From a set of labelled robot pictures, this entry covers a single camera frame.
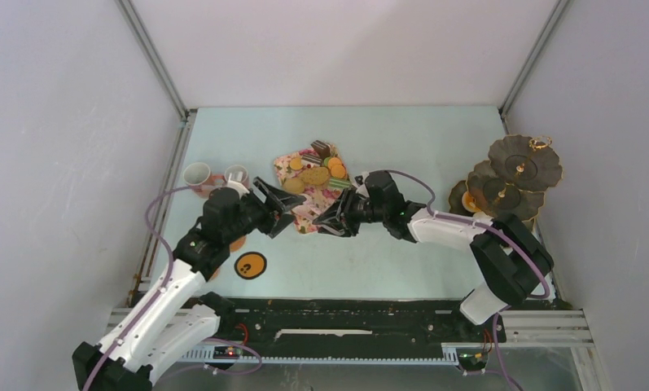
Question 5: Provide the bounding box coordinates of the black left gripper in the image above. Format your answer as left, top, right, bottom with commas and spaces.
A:
224, 177, 305, 244

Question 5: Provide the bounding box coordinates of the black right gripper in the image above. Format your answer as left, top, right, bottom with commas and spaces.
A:
313, 188, 388, 238

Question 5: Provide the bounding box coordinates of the orange glazed donut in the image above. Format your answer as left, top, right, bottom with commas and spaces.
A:
461, 191, 480, 213

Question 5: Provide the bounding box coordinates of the white donut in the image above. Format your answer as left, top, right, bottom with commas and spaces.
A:
472, 212, 492, 221

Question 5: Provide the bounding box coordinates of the three tier black cake stand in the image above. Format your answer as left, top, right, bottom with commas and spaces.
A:
448, 134, 563, 226

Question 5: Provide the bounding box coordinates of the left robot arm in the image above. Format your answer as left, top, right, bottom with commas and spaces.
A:
72, 178, 305, 390

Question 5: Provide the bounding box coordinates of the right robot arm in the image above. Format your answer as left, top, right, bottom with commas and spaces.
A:
314, 170, 554, 340

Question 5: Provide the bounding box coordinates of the tan round cookie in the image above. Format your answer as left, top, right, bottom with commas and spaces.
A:
282, 178, 306, 194

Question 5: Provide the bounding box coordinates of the green striped cake slice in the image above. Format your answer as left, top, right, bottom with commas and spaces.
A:
327, 177, 352, 190

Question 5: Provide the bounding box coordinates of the brown oval cookie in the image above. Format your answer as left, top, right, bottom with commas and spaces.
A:
298, 166, 331, 186

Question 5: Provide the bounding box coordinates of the floral rectangular tray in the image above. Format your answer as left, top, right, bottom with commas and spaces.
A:
273, 141, 352, 235

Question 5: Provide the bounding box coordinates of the small yellow cookie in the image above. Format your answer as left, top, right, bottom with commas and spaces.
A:
288, 156, 304, 171

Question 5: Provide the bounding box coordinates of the orange round biscuit lower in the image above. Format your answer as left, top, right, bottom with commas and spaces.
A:
329, 164, 347, 179

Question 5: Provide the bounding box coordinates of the orange round biscuit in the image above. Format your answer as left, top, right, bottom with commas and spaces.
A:
324, 156, 343, 169
329, 164, 347, 179

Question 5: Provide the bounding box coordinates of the upper wooden round coaster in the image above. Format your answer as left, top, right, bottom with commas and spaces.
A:
229, 236, 246, 253

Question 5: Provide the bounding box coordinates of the striped chocolate cake slice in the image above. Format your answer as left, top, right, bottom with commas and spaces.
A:
300, 154, 322, 168

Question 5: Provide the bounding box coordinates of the small pink cup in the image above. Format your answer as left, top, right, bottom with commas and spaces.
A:
224, 165, 251, 189

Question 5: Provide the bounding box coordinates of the orange round biscuit upper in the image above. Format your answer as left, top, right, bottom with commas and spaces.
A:
324, 156, 343, 169

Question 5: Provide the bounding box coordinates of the orange question mark coaster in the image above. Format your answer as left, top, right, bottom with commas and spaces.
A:
234, 252, 268, 280

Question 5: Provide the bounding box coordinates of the chocolate cake piece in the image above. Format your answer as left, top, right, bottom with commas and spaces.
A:
310, 140, 332, 160

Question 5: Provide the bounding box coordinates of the pink mug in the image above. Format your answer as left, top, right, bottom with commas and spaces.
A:
182, 162, 226, 199

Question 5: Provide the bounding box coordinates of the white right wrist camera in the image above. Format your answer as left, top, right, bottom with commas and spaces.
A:
354, 172, 369, 198

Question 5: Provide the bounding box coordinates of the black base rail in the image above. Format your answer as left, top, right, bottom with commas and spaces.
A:
140, 295, 568, 362

